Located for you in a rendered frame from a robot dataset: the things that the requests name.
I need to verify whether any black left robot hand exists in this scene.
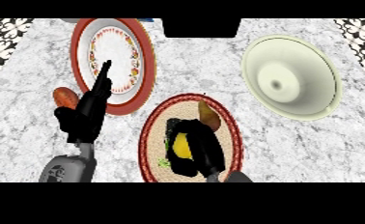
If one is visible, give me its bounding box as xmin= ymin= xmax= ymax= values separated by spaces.
xmin=53 ymin=59 xmax=114 ymax=145

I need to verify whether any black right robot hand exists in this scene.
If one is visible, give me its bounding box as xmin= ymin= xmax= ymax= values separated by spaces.
xmin=164 ymin=117 xmax=228 ymax=179

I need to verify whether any yellow lemon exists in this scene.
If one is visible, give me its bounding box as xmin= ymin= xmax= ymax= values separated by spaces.
xmin=172 ymin=132 xmax=195 ymax=161

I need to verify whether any round woven red-rimmed placemat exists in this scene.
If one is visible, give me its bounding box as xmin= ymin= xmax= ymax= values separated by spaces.
xmin=138 ymin=93 xmax=245 ymax=183

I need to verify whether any pale green bowl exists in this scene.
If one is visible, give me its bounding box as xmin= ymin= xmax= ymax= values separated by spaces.
xmin=240 ymin=34 xmax=344 ymax=122

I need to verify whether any orange sweet potato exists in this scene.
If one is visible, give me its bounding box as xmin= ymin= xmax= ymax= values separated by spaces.
xmin=52 ymin=86 xmax=81 ymax=111

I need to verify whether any brown pear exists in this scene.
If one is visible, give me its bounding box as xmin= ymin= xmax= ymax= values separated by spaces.
xmin=197 ymin=98 xmax=223 ymax=132

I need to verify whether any green leafy vegetable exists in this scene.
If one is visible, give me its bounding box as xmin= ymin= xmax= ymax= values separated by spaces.
xmin=157 ymin=137 xmax=173 ymax=170

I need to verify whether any red rimmed patterned plate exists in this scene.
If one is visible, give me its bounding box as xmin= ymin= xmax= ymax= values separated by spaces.
xmin=70 ymin=17 xmax=158 ymax=117

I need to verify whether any black appliance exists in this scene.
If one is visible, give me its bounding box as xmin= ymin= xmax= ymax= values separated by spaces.
xmin=160 ymin=17 xmax=242 ymax=40

